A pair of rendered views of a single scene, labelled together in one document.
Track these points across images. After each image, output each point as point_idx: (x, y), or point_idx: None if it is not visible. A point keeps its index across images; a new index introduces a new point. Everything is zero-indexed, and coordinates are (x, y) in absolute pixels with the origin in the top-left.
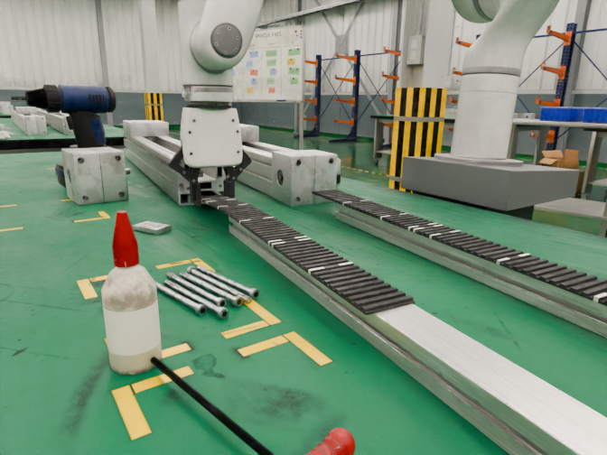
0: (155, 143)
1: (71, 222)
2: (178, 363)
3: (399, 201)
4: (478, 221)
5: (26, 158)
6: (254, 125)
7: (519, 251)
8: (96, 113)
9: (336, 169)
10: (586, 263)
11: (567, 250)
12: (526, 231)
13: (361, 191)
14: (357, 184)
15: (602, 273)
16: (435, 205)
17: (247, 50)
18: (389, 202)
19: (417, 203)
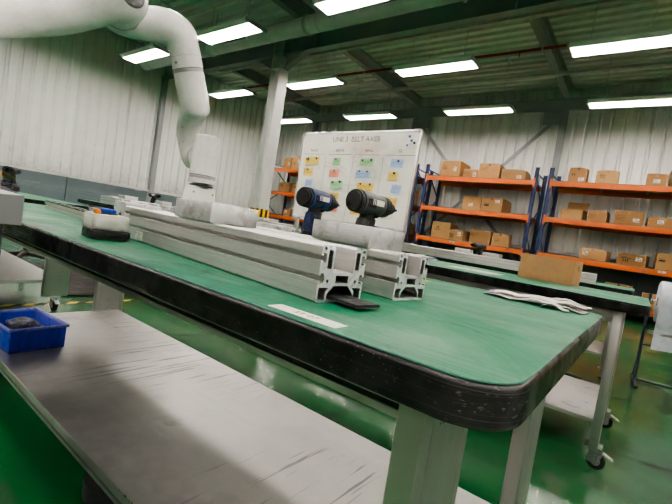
0: (273, 229)
1: None
2: None
3: (58, 225)
4: (35, 218)
5: (512, 304)
6: (183, 198)
7: (81, 210)
8: (359, 216)
9: (114, 209)
10: (36, 214)
11: (29, 214)
12: (22, 215)
13: (74, 230)
14: (63, 232)
15: (41, 214)
16: (35, 221)
17: (181, 158)
18: (68, 226)
19: (46, 223)
